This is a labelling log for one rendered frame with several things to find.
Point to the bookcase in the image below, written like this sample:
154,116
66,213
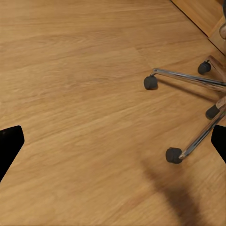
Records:
206,14

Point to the swivel chair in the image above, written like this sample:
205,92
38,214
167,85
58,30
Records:
216,112

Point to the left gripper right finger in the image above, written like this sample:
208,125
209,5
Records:
218,139

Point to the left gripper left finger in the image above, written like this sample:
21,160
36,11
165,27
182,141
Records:
11,141

